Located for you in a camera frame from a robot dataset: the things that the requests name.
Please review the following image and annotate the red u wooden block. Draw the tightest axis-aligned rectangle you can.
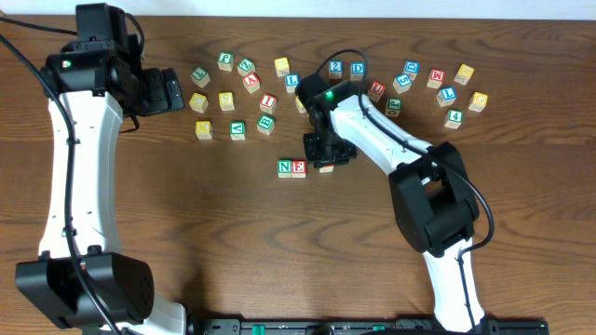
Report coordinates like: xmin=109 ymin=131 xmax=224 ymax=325
xmin=318 ymin=165 xmax=334 ymax=173
xmin=367 ymin=81 xmax=386 ymax=102

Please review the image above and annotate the red E wooden block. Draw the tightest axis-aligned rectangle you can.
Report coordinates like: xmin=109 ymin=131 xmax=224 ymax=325
xmin=291 ymin=160 xmax=307 ymax=178

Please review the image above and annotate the green N wooden block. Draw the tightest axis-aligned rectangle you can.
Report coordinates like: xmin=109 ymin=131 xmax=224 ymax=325
xmin=277 ymin=159 xmax=292 ymax=179

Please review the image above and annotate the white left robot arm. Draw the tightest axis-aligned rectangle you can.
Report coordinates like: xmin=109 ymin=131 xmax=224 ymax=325
xmin=15 ymin=50 xmax=195 ymax=334

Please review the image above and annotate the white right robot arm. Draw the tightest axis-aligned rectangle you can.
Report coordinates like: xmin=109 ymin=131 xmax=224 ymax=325
xmin=296 ymin=74 xmax=485 ymax=332

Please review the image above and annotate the yellow C wooden block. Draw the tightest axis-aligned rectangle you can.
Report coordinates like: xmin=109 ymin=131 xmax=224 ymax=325
xmin=189 ymin=93 xmax=209 ymax=114

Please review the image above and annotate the green 7 wooden block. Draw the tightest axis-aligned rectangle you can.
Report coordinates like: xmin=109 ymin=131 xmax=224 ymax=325
xmin=190 ymin=67 xmax=210 ymax=87

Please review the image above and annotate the yellow Q wooden block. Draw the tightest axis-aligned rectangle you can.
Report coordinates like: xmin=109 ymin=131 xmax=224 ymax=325
xmin=295 ymin=97 xmax=306 ymax=114

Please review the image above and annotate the yellow K wooden block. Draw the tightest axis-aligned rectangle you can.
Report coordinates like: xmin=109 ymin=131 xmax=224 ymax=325
xmin=196 ymin=120 xmax=213 ymax=140

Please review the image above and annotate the yellow S wooden block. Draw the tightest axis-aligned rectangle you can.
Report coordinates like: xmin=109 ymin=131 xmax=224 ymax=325
xmin=218 ymin=91 xmax=235 ymax=112

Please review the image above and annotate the green B wooden block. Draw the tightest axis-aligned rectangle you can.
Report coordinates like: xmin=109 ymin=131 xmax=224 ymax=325
xmin=257 ymin=114 xmax=276 ymax=135

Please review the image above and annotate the green J wooden block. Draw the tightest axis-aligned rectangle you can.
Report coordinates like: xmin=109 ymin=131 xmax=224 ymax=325
xmin=217 ymin=51 xmax=234 ymax=72

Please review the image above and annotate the red I wooden block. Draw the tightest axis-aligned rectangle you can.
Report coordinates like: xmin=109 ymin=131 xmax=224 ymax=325
xmin=259 ymin=94 xmax=278 ymax=114

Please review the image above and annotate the blue L wooden block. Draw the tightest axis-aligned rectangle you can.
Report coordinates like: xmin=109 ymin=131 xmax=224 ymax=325
xmin=285 ymin=74 xmax=300 ymax=93

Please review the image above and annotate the blue 2 wooden block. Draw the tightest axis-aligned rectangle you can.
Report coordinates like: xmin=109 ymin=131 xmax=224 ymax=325
xmin=328 ymin=60 xmax=344 ymax=79

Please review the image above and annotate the green V wooden block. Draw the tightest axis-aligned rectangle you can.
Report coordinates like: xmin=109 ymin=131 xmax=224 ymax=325
xmin=229 ymin=121 xmax=246 ymax=141

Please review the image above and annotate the green F wooden block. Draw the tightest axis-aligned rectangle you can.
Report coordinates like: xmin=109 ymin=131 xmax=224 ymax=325
xmin=385 ymin=98 xmax=402 ymax=116

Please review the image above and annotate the green Z wooden block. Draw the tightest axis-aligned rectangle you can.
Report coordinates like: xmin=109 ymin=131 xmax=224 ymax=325
xmin=237 ymin=58 xmax=256 ymax=77

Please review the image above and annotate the blue D wooden block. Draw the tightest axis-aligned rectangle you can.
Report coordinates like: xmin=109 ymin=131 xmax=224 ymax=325
xmin=350 ymin=62 xmax=366 ymax=81

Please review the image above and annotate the red A wooden block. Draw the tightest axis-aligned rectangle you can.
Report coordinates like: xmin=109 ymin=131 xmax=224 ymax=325
xmin=242 ymin=73 xmax=261 ymax=93

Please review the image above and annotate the yellow 6 wooden block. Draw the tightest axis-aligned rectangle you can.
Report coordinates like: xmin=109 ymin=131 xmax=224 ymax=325
xmin=274 ymin=57 xmax=291 ymax=77

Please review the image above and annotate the blue 5 wooden block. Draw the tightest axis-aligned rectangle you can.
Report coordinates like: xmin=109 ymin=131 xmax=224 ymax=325
xmin=393 ymin=74 xmax=413 ymax=94

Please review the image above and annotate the blue D block right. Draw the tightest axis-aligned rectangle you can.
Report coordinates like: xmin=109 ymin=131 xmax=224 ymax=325
xmin=403 ymin=60 xmax=420 ymax=81

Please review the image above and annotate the blue L block right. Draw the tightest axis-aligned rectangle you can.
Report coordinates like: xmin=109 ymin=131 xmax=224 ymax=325
xmin=437 ymin=87 xmax=457 ymax=107

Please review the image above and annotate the red M wooden block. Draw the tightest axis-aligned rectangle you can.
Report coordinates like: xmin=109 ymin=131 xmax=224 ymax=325
xmin=427 ymin=69 xmax=445 ymax=88

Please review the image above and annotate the green 4 wooden block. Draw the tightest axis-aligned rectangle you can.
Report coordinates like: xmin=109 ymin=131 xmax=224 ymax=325
xmin=443 ymin=109 xmax=464 ymax=129

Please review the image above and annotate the yellow block far right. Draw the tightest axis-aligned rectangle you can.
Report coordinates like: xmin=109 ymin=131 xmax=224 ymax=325
xmin=454 ymin=63 xmax=475 ymax=86

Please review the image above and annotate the yellow G block right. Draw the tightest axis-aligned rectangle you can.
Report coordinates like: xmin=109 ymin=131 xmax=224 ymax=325
xmin=468 ymin=91 xmax=488 ymax=113

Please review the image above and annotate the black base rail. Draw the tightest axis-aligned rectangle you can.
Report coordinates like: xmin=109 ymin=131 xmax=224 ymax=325
xmin=186 ymin=318 xmax=550 ymax=335

